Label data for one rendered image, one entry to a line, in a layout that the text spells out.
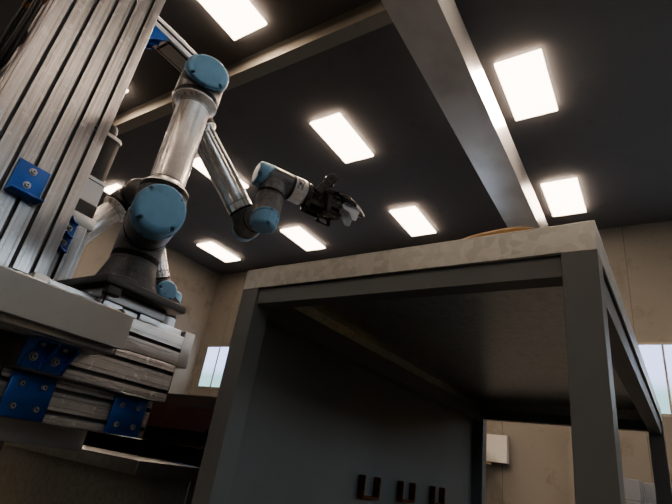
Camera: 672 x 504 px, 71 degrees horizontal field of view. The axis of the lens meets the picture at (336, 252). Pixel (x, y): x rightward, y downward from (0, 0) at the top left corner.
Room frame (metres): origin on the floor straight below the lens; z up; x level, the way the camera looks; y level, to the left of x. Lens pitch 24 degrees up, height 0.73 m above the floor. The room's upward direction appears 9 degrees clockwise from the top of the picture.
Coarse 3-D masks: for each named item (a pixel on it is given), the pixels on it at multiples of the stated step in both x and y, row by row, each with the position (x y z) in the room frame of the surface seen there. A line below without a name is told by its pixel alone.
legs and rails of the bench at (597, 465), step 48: (288, 288) 0.80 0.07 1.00; (336, 288) 0.73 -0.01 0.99; (384, 288) 0.68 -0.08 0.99; (432, 288) 0.63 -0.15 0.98; (480, 288) 0.60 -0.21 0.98; (528, 288) 0.58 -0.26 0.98; (576, 288) 0.51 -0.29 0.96; (576, 336) 0.51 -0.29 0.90; (624, 336) 0.74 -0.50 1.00; (576, 384) 0.51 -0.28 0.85; (624, 384) 0.96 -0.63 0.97; (576, 432) 0.52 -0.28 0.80; (576, 480) 0.52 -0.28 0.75
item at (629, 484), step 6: (624, 480) 6.66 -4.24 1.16; (630, 480) 6.62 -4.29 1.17; (636, 480) 6.58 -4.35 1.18; (624, 486) 6.66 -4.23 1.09; (630, 486) 6.62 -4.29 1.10; (636, 486) 6.58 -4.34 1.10; (642, 486) 7.19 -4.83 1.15; (648, 486) 6.82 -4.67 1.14; (654, 486) 6.78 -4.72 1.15; (630, 492) 6.62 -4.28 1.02; (636, 492) 6.58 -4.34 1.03; (642, 492) 7.20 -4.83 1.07; (648, 492) 6.82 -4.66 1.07; (654, 492) 6.78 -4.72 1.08; (630, 498) 6.63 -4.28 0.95; (636, 498) 6.59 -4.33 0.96; (642, 498) 6.83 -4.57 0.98; (648, 498) 6.83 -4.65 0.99; (654, 498) 6.79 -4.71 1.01
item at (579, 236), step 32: (576, 224) 0.51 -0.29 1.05; (352, 256) 0.71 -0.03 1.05; (384, 256) 0.68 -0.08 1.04; (416, 256) 0.64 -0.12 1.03; (448, 256) 0.61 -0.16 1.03; (480, 256) 0.58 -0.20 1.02; (512, 256) 0.56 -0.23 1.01; (544, 256) 0.61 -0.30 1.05; (544, 288) 0.72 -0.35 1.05; (608, 288) 0.68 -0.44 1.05; (320, 320) 1.06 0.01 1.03; (352, 320) 1.08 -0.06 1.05; (384, 320) 1.03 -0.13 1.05; (416, 320) 1.00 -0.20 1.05; (448, 320) 0.96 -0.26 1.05; (480, 320) 0.93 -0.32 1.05; (512, 320) 0.90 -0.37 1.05; (544, 320) 0.87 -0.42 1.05; (384, 352) 1.30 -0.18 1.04; (416, 352) 1.28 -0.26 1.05; (448, 352) 1.22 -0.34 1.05; (480, 352) 1.17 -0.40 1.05; (512, 352) 1.13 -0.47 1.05; (544, 352) 1.08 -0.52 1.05; (640, 352) 0.97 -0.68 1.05; (448, 384) 1.64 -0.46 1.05; (480, 384) 1.56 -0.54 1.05; (512, 384) 1.48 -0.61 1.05; (544, 384) 1.41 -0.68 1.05; (640, 416) 1.55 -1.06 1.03
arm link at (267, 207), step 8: (264, 192) 1.11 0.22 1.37; (272, 192) 1.11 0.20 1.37; (280, 192) 1.12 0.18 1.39; (256, 200) 1.12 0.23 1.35; (264, 200) 1.11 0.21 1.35; (272, 200) 1.11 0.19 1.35; (280, 200) 1.13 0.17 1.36; (256, 208) 1.11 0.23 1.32; (264, 208) 1.11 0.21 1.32; (272, 208) 1.11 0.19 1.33; (280, 208) 1.14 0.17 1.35; (248, 216) 1.16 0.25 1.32; (256, 216) 1.11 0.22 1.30; (264, 216) 1.11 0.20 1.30; (272, 216) 1.12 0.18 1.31; (248, 224) 1.19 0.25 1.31; (256, 224) 1.12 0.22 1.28; (264, 224) 1.12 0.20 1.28; (272, 224) 1.12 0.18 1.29; (264, 232) 1.17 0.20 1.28; (272, 232) 1.16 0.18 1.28
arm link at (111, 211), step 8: (112, 192) 1.62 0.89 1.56; (120, 192) 1.60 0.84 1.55; (104, 200) 1.62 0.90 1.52; (112, 200) 1.59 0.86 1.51; (120, 200) 1.60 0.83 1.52; (104, 208) 1.59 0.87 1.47; (112, 208) 1.60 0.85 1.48; (120, 208) 1.61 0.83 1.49; (96, 216) 1.57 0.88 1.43; (104, 216) 1.59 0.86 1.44; (112, 216) 1.61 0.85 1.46; (120, 216) 1.63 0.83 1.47; (96, 224) 1.58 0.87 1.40; (104, 224) 1.60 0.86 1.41; (112, 224) 1.63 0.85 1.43; (96, 232) 1.60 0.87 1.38; (88, 240) 1.59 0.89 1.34
